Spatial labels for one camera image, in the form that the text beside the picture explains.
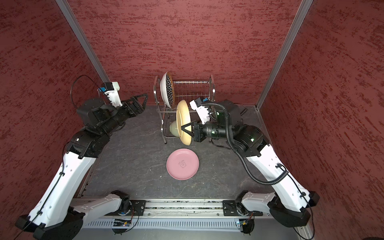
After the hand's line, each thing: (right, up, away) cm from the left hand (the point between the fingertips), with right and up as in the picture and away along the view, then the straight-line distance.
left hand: (142, 101), depth 61 cm
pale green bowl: (+8, -14, +30) cm, 34 cm away
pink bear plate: (+14, -35, +29) cm, 48 cm away
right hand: (+17, -13, -6) cm, 22 cm away
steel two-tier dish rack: (+16, +14, +53) cm, 57 cm away
